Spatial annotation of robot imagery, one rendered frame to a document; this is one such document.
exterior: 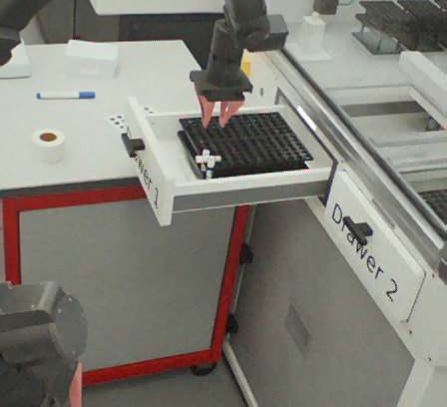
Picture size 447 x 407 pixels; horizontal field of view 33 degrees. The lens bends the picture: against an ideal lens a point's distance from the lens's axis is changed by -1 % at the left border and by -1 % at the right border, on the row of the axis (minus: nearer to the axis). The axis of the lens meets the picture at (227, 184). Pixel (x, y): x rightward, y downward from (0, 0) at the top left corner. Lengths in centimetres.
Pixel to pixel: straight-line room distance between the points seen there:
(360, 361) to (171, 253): 55
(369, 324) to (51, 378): 81
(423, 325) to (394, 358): 14
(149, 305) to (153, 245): 20
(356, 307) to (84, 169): 63
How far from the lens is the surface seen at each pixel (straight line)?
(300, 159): 150
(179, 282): 189
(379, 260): 134
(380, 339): 145
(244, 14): 119
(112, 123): 172
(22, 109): 183
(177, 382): 221
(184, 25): 232
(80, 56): 196
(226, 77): 133
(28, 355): 69
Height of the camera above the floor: 170
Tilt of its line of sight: 35 degrees down
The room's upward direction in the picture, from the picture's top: 10 degrees clockwise
